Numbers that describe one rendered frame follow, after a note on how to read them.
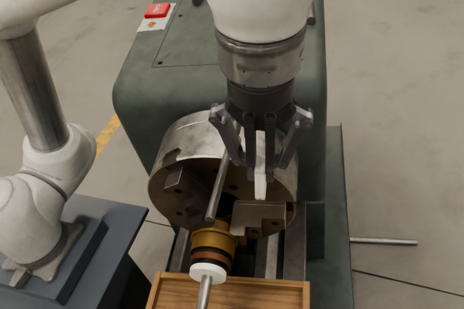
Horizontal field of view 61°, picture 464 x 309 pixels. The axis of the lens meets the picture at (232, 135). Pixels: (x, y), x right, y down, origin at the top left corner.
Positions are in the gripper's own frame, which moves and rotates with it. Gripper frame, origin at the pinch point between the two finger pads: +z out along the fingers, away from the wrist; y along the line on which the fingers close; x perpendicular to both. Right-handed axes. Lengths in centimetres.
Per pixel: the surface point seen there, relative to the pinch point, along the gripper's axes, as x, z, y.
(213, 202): -6.8, -3.2, -5.6
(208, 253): -3.2, 19.7, -9.2
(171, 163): 10.0, 11.0, -17.9
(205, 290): -8.9, 22.4, -9.1
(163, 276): 0.6, 42.5, -23.0
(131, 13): 295, 148, -153
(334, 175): 58, 74, 23
